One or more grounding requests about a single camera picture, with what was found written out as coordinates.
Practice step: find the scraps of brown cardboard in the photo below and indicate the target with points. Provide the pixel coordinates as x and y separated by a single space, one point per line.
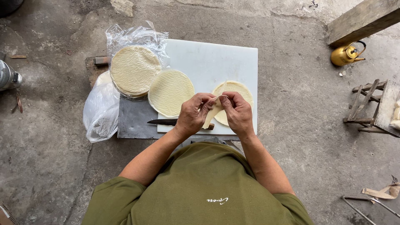
382 191

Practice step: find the pale dough pieces on stool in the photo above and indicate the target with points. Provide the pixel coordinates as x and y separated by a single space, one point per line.
396 115

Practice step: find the round wrapper stack in plastic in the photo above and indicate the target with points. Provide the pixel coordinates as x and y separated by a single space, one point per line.
134 70

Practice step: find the brown dry leaf scrap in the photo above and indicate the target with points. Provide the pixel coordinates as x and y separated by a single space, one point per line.
19 103

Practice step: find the round wrapper stack under hands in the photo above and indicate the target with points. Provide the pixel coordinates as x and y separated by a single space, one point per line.
240 92

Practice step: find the person's left hand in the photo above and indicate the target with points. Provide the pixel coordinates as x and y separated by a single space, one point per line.
190 117

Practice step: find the silver metal thermos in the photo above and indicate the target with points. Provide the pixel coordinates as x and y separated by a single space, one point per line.
8 76

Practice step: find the grey metal rod frame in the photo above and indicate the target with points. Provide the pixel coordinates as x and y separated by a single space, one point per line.
368 207

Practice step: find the small wooden stick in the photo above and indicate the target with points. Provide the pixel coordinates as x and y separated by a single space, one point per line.
18 56

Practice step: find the dark round container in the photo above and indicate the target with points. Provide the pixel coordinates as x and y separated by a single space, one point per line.
9 6

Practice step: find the bare round wrapper stack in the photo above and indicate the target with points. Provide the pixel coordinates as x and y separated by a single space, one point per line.
170 92

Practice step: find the white plastic bag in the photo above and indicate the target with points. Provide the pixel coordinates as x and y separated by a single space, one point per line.
101 109

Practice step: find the clear plastic wrapper bag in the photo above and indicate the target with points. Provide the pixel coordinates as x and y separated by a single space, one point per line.
137 43

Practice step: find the person's right hand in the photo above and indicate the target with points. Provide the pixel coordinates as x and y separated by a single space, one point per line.
239 115

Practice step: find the person's olive green shirt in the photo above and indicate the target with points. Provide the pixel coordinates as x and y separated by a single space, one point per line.
200 187

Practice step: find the wooden beam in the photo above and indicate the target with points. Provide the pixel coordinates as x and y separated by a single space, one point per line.
362 20

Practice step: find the small wooden stool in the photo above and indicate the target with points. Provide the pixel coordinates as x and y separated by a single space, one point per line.
372 106

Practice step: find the white plastic cutting board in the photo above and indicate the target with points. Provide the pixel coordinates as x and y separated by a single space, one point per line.
215 62

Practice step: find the golden metal kettle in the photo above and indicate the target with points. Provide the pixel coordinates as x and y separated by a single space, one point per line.
345 54

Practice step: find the thin pale dough wrapper sheet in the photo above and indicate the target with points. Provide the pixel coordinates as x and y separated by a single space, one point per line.
214 107

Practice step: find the low dark wooden table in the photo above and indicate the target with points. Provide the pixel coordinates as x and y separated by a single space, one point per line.
134 118

